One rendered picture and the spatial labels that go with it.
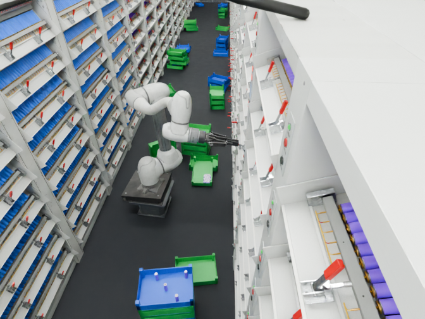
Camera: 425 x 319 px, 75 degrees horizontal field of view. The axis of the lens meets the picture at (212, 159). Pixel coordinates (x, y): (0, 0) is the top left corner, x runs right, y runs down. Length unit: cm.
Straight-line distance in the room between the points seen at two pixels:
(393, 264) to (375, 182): 7
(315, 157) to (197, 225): 203
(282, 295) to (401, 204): 47
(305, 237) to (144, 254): 193
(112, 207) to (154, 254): 65
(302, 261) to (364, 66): 32
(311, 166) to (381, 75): 18
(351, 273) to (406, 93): 25
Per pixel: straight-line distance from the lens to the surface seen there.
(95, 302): 228
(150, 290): 176
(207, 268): 224
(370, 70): 50
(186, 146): 308
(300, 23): 72
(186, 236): 241
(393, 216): 25
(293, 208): 57
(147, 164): 225
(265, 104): 89
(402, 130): 36
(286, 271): 71
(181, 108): 152
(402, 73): 52
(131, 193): 243
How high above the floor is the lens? 197
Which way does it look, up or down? 40 degrees down
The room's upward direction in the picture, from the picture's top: 1 degrees clockwise
